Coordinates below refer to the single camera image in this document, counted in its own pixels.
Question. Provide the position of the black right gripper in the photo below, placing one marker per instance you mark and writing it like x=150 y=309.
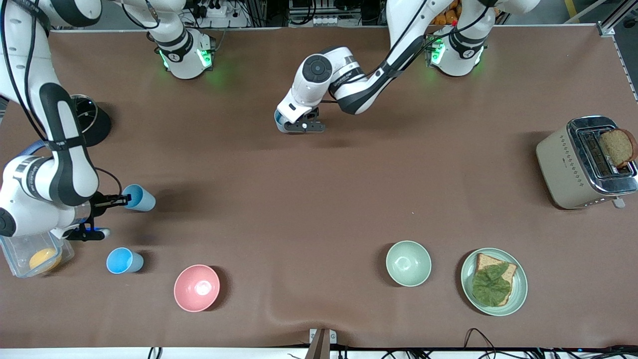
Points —
x=98 y=201

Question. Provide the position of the blue plastic cup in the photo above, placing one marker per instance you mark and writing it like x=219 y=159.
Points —
x=122 y=261
x=142 y=198

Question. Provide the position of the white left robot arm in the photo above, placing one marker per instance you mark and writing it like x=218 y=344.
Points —
x=349 y=87

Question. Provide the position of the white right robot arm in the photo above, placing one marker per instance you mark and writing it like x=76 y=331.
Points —
x=62 y=169

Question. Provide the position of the yellow lemon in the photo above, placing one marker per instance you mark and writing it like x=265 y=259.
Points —
x=42 y=259

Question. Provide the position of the clear plastic food container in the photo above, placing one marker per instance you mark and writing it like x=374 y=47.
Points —
x=35 y=257

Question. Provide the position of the white socket block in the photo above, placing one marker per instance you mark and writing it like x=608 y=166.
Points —
x=328 y=21

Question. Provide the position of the pink bowl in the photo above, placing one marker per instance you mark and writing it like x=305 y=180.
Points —
x=196 y=288

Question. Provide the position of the white power strip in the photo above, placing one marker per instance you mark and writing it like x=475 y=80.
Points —
x=214 y=9

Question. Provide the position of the bag of orange snacks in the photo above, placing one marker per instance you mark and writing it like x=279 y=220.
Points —
x=446 y=15

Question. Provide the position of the green bowl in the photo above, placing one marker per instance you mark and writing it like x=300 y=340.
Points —
x=408 y=263

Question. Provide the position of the green lettuce leaf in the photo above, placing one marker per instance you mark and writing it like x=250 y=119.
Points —
x=491 y=286

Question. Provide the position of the brown bread slice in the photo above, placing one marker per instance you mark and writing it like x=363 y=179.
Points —
x=507 y=271

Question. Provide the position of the beige metal toaster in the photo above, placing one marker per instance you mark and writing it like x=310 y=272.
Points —
x=563 y=164

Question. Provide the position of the green plate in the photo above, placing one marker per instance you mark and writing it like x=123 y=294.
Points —
x=518 y=294

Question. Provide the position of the brown toast slice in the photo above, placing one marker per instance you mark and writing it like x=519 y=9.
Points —
x=619 y=147

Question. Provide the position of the metal table bracket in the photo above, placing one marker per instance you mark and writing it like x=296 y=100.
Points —
x=320 y=343

